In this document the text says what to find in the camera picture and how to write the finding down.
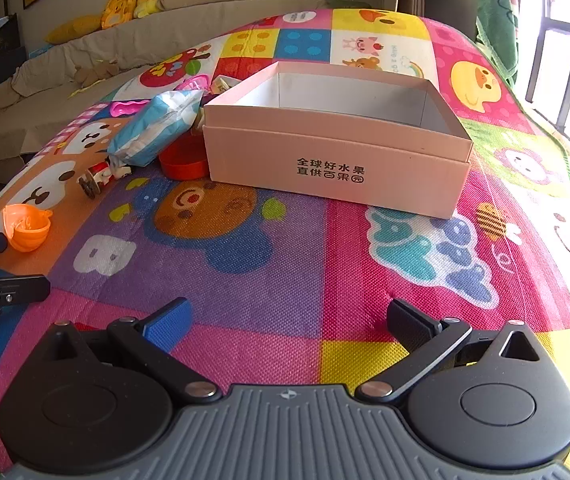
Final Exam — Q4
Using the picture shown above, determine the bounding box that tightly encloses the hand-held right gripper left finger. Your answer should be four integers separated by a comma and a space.
40, 297, 220, 404

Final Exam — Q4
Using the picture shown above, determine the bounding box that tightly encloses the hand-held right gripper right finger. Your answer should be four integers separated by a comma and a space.
356, 299, 542, 405

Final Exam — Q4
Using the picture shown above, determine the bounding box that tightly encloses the pink cardboard box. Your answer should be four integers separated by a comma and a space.
201, 60, 474, 221

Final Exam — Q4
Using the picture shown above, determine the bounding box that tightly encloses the orange toy cup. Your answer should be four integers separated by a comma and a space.
3, 203, 54, 252

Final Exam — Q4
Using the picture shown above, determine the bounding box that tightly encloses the colourful cartoon play mat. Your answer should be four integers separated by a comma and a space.
0, 7, 570, 480

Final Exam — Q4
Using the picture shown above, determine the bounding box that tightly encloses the small red white figurine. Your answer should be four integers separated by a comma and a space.
78, 159, 132, 200

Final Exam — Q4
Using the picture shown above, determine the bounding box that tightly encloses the red plastic bowl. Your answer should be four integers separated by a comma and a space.
158, 135, 210, 182

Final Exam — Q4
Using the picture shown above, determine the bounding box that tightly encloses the beige covered sofa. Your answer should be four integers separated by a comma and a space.
0, 0, 330, 186

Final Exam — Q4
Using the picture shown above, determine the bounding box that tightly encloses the blue tissue pack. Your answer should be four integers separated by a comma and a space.
106, 89, 204, 168

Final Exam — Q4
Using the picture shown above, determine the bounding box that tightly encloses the magenta plastic toy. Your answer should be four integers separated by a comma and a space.
109, 101, 152, 118

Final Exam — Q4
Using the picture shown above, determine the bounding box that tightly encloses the brown plush toy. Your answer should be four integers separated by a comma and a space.
74, 59, 122, 87

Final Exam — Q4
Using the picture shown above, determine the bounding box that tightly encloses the yellow pillow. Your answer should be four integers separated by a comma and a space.
45, 14, 104, 44

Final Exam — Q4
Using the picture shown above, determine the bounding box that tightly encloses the yellow tiger plush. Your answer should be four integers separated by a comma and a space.
101, 0, 139, 29

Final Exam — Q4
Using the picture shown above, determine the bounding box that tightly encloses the green hanging towel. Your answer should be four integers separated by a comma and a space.
475, 0, 522, 87

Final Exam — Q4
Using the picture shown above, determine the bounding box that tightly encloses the black window frame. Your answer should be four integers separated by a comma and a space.
524, 12, 570, 133

